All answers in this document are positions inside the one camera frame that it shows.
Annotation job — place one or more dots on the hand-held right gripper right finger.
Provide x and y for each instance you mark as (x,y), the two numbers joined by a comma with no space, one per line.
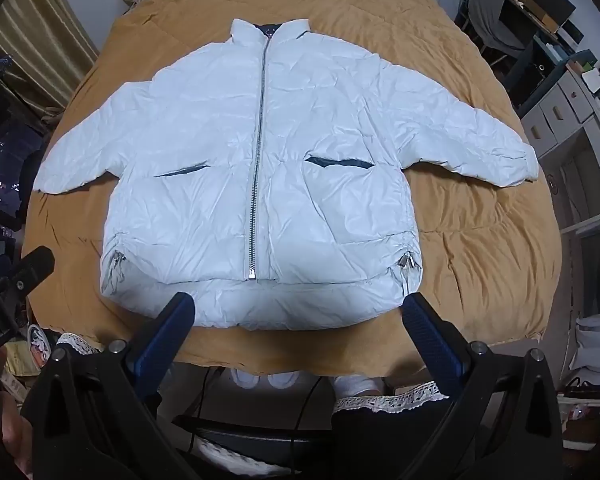
(430,340)

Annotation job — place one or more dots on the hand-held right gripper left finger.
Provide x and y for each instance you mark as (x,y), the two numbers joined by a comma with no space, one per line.
(166,340)

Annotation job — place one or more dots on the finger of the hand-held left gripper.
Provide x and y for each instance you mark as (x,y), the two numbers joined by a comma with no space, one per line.
(30,265)

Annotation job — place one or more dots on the white puffer jacket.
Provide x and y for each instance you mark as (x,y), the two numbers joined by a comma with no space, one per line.
(260,160)

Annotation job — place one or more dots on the white lace bed skirt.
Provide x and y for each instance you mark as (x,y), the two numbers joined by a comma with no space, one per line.
(390,402)

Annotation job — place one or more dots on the white shoe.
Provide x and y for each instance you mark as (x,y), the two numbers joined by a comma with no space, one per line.
(242,377)
(282,380)

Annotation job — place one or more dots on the dark glossy bag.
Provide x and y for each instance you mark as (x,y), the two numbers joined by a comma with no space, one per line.
(5,160)

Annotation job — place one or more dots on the tan bed blanket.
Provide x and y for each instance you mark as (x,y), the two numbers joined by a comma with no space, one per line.
(480,240)

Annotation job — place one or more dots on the white plastic bag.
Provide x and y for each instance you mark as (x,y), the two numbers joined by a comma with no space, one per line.
(597,340)

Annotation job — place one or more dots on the beige curtain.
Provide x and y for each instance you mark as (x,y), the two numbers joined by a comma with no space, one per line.
(35,35)

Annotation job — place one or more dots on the grey drawer cabinet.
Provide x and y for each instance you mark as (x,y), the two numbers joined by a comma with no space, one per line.
(560,105)

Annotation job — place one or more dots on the dark desk chair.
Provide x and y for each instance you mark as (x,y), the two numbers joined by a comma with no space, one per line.
(495,15)

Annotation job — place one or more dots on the black monitor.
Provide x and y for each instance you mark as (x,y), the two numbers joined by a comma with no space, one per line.
(547,5)

